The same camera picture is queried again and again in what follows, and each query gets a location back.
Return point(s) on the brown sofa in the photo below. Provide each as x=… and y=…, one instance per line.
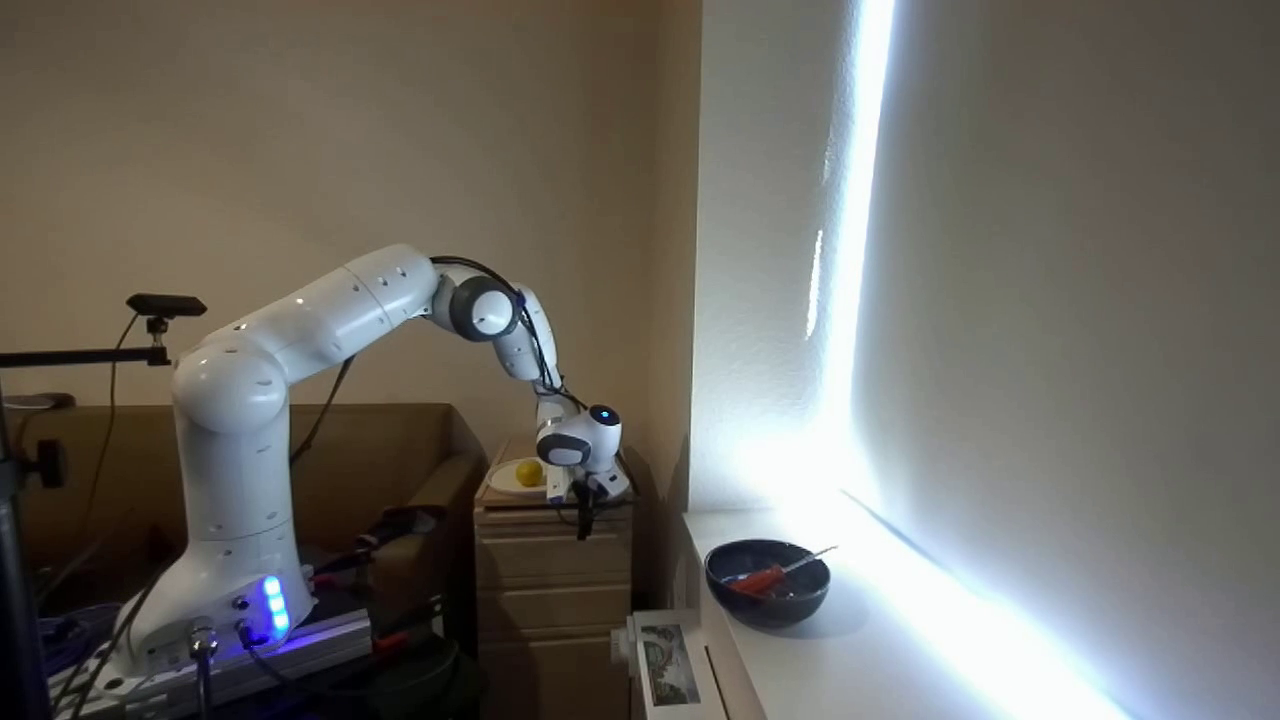
x=390, y=460

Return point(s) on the wooden drawer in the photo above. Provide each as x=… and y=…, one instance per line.
x=550, y=608
x=550, y=560
x=530, y=521

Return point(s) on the yellow lemon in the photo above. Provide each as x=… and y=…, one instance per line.
x=528, y=472

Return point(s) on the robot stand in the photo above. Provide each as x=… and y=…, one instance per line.
x=300, y=650

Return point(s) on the dark blue bowl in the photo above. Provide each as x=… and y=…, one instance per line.
x=768, y=600

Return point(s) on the camera on mount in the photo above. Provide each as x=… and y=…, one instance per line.
x=165, y=305

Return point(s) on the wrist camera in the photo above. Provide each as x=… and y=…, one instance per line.
x=558, y=487

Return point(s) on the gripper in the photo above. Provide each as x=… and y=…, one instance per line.
x=586, y=503

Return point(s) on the white plate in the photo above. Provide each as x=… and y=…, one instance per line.
x=505, y=480

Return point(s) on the white window blind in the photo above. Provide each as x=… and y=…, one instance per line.
x=1080, y=300

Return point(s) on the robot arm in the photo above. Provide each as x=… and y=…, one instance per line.
x=232, y=440

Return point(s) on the wooden drawer cabinet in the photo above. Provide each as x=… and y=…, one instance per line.
x=550, y=600

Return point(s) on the white box with picture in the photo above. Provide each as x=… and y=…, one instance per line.
x=670, y=665

